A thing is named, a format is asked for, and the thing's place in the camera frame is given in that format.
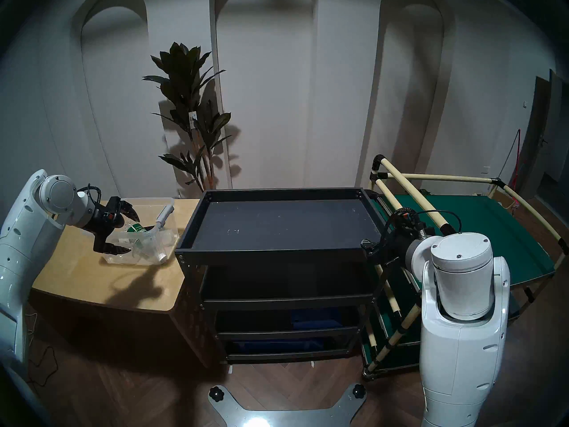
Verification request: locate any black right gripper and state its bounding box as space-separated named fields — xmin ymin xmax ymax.
xmin=361 ymin=234 xmax=412 ymax=270

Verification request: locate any light wooden table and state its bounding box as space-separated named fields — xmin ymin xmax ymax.
xmin=31 ymin=198 xmax=223 ymax=369

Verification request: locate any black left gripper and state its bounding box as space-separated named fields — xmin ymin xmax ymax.
xmin=84 ymin=197 xmax=141 ymax=257

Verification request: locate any long blue plastic bin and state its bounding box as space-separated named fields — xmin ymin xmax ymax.
xmin=233 ymin=338 xmax=327 ymax=353

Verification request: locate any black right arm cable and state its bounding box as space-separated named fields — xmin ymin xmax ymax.
xmin=382 ymin=207 xmax=463 ymax=244

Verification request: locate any clear plastic storage box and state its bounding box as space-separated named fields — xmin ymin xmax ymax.
xmin=101 ymin=197 xmax=180 ymax=266

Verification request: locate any grey metal robot base plate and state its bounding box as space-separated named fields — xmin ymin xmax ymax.
xmin=208 ymin=384 xmax=367 ymax=427

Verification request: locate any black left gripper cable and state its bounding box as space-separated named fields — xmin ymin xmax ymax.
xmin=78 ymin=185 xmax=104 ymax=209

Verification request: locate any dark green leafy plant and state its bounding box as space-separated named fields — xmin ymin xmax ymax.
xmin=142 ymin=42 xmax=234 ymax=192

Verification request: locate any dark door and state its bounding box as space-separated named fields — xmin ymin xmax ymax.
xmin=518 ymin=69 xmax=569 ymax=209

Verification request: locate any small blue plastic bin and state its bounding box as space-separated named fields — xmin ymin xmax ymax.
xmin=289 ymin=308 xmax=343 ymax=330

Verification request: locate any red stick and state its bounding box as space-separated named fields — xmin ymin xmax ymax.
xmin=498 ymin=128 xmax=523 ymax=200

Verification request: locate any green cart beige pipe frame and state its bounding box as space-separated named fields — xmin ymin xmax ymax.
xmin=360 ymin=154 xmax=569 ymax=381

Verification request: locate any black metal shelf cart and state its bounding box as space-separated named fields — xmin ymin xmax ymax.
xmin=174 ymin=187 xmax=387 ymax=366

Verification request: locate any thin black floor cable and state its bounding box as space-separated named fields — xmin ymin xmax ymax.
xmin=24 ymin=313 xmax=58 ymax=387

